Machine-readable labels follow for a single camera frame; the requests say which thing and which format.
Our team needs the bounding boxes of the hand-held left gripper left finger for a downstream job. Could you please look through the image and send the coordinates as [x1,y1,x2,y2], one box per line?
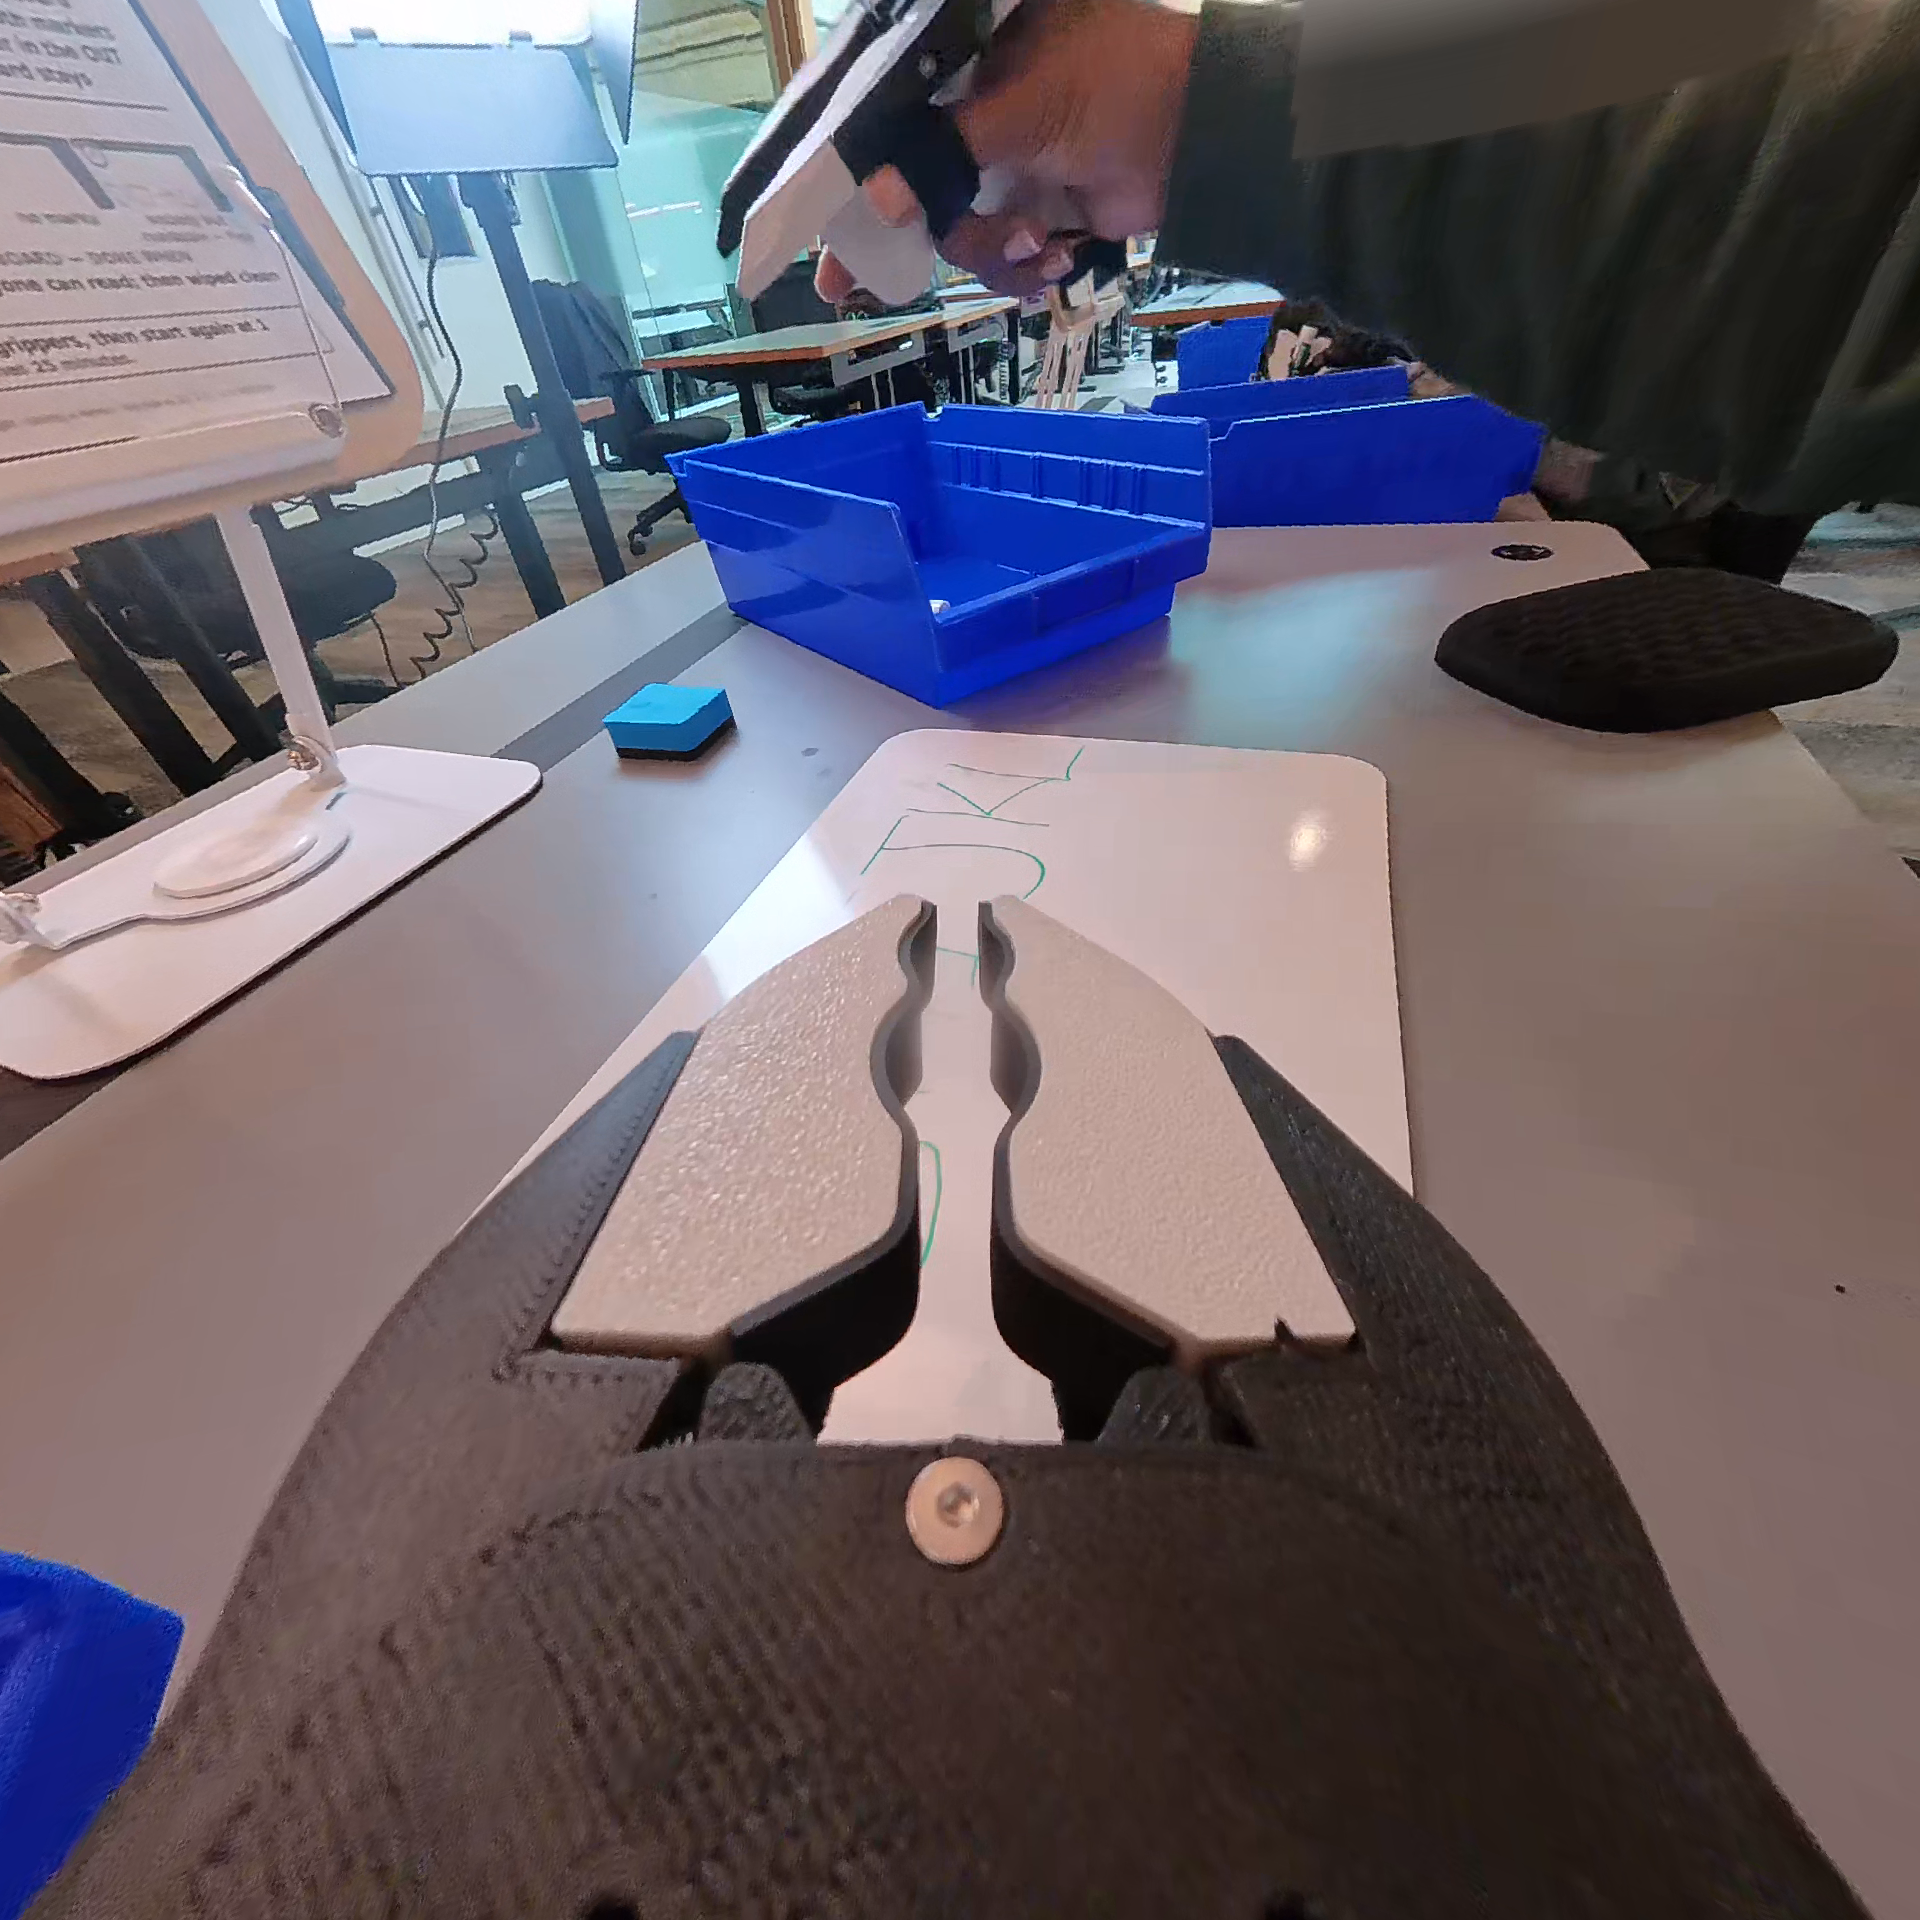
[551,895,941,1438]

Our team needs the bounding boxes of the person's right forearm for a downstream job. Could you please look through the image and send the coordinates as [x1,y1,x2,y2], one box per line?
[1160,0,1920,519]

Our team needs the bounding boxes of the blue plastic bin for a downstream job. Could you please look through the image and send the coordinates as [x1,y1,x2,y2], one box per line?
[0,1551,184,1920]
[1176,317,1278,396]
[662,400,1214,710]
[1146,367,1546,529]

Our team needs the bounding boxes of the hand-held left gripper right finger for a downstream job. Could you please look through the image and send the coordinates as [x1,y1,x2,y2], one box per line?
[977,895,1359,1440]

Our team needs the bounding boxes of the black mesh cushion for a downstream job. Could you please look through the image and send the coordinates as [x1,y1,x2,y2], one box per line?
[1434,566,1902,736]

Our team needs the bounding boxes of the black office chair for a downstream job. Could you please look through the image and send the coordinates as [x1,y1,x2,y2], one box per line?
[531,276,706,558]

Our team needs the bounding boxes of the white whiteboard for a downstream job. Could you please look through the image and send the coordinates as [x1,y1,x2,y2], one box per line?
[479,728,1416,1449]

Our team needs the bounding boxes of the black coiled cable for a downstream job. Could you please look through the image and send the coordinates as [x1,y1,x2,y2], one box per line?
[368,510,505,680]

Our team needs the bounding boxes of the white document stand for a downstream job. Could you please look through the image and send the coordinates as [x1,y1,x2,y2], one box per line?
[0,510,543,1080]

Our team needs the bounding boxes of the long wooden desk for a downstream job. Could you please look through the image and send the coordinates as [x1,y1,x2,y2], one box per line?
[642,297,1022,441]

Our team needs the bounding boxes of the grey tilted panel stand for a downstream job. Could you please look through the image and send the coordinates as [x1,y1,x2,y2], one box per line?
[327,36,625,588]

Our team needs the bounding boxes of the blue whiteboard eraser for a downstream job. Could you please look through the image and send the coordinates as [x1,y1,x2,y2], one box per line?
[603,680,738,765]

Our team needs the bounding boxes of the wooden frame stand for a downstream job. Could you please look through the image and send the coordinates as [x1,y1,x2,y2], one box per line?
[1031,276,1129,409]

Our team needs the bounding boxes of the person's right hand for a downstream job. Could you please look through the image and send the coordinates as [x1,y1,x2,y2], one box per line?
[813,0,1202,301]

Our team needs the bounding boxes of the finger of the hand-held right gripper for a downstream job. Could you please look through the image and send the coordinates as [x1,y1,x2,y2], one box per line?
[822,188,944,304]
[717,0,905,301]

